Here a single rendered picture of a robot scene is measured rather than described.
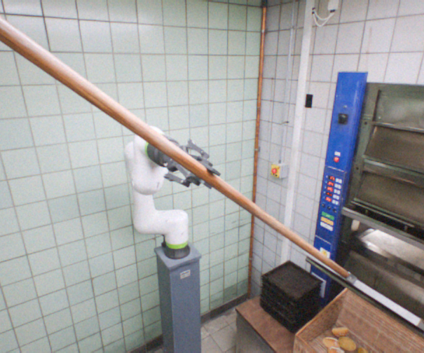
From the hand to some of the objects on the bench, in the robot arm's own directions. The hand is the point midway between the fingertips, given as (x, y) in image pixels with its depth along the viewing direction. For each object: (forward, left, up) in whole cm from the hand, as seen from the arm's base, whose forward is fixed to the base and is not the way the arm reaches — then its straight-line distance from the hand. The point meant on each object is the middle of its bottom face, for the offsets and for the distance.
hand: (204, 174), depth 73 cm
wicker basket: (0, +99, -137) cm, 169 cm away
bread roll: (-12, +103, -136) cm, 171 cm away
